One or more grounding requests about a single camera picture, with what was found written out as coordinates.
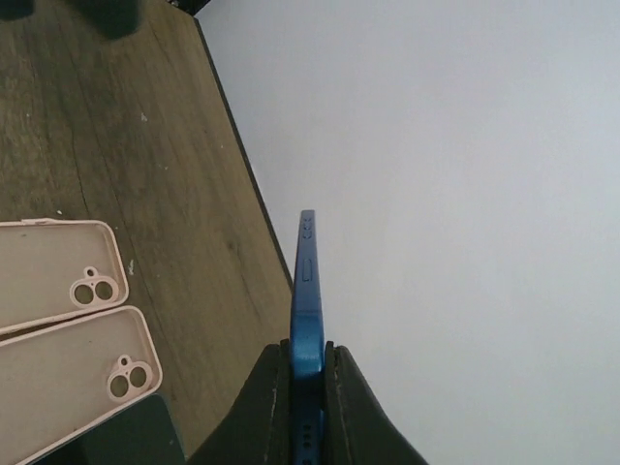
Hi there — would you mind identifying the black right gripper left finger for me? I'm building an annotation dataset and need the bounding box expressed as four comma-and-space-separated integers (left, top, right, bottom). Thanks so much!
188, 339, 291, 465

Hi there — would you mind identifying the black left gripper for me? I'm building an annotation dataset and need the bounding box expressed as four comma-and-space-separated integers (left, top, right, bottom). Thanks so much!
1, 0, 143, 41

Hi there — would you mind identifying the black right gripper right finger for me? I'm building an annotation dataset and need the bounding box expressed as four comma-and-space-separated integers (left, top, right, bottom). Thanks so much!
322, 341, 426, 465

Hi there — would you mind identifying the blue smartphone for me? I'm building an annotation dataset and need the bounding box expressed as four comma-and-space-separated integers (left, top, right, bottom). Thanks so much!
290, 209, 325, 464

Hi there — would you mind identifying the black screen smartphone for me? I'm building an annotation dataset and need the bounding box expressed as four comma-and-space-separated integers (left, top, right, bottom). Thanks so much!
38, 394, 186, 465

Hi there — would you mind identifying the plain pink phone case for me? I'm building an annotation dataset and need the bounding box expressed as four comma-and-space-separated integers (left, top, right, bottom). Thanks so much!
1, 306, 163, 464

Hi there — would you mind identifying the pink ring-stand phone case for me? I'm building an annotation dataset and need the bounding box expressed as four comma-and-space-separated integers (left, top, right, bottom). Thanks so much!
1, 218, 129, 335

